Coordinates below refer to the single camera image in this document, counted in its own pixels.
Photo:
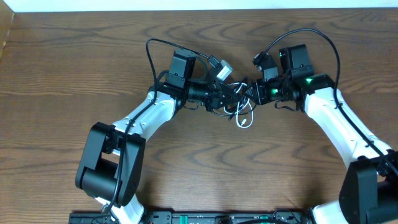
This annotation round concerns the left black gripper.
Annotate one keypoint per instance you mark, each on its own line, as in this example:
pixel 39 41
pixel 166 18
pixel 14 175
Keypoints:
pixel 216 97

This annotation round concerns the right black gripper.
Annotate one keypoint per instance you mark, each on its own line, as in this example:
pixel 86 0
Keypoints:
pixel 259 96

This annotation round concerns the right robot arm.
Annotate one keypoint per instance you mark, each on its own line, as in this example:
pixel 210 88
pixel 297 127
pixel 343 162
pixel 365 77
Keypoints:
pixel 369 190

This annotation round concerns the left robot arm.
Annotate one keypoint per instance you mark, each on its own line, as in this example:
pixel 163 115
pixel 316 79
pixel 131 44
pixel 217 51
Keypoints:
pixel 111 163

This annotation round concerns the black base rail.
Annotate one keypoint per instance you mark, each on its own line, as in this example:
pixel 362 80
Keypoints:
pixel 167 217

